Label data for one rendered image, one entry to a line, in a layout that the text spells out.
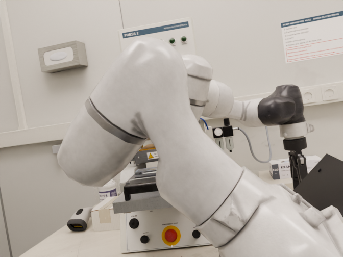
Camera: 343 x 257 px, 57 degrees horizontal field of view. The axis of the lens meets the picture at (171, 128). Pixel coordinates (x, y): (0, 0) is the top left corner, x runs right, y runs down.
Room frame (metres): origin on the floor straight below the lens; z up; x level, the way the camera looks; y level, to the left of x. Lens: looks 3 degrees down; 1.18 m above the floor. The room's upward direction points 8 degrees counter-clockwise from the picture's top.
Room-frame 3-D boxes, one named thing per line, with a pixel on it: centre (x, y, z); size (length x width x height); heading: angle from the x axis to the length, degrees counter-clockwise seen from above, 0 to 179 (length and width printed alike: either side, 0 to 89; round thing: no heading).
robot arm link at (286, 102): (1.06, -0.37, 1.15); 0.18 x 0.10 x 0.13; 119
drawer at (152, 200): (0.96, 0.06, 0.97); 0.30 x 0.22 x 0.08; 174
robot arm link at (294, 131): (1.10, -0.43, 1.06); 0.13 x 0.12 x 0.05; 82
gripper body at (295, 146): (1.09, -0.41, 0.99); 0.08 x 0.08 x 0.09
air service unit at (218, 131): (1.36, -0.21, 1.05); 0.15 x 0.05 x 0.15; 84
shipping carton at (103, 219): (1.34, 0.29, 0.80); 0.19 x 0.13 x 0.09; 166
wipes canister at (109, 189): (1.51, 0.35, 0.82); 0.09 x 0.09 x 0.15
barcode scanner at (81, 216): (1.37, 0.42, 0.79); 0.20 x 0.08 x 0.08; 166
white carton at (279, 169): (1.52, -0.56, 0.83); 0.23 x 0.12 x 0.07; 80
